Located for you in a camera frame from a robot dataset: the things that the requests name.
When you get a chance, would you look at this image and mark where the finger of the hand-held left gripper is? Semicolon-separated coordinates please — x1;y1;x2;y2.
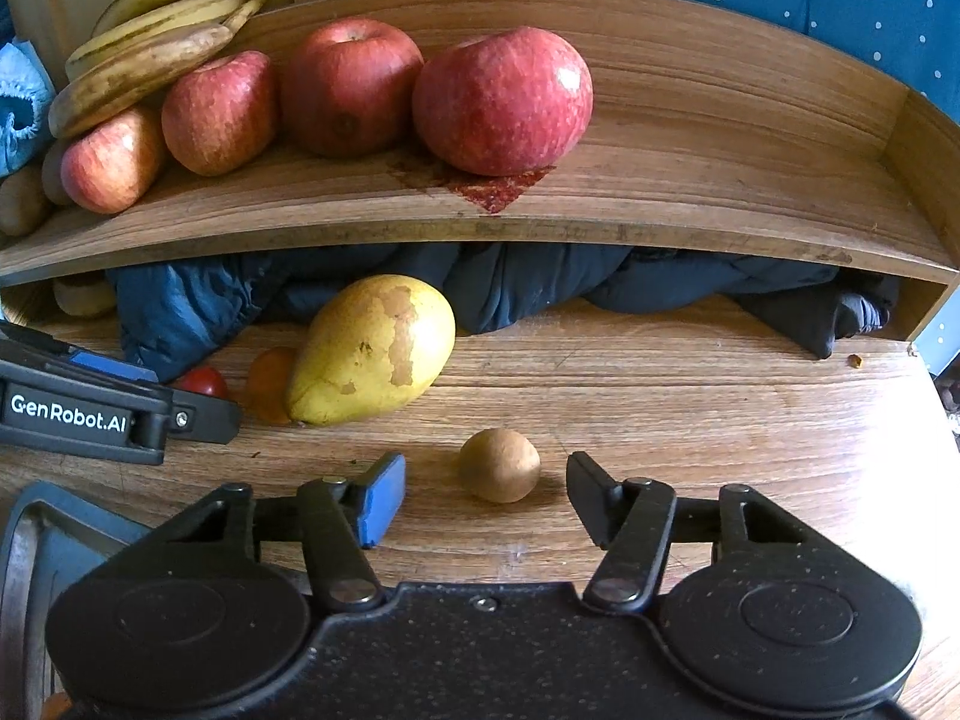
166;388;243;445
0;321;160;385

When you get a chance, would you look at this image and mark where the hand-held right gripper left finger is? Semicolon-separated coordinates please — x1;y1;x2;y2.
154;452;407;611

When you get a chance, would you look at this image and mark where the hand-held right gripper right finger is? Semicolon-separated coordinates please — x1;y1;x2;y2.
566;451;815;612

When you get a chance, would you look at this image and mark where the red cherry tomato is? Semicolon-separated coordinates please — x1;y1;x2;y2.
171;366;232;400

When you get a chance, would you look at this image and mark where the brown longan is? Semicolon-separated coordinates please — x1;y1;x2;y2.
458;427;542;503

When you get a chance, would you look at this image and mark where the metal tray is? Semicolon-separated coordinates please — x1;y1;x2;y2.
0;481;316;720

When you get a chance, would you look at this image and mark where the small orange kumquat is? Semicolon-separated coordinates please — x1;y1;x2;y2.
246;346;301;425

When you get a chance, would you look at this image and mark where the brown flat object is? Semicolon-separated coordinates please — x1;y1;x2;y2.
52;274;119;317

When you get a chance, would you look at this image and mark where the yellow pear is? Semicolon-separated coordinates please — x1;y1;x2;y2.
285;274;457;427

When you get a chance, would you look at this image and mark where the brown kiwi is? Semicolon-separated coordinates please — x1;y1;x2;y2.
0;161;55;237

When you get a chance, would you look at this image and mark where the red apple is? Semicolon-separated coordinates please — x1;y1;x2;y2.
161;51;280;177
60;106;167;215
412;26;594;177
281;17;426;160

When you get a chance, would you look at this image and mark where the dark blue jacket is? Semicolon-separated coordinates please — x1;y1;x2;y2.
109;244;901;383

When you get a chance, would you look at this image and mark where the light blue crumpled cloth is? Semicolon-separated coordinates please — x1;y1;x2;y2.
0;37;57;177

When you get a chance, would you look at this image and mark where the banana bunch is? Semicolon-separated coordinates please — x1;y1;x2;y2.
49;0;277;140

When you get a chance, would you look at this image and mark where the wooden shelf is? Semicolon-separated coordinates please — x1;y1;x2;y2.
0;0;960;346

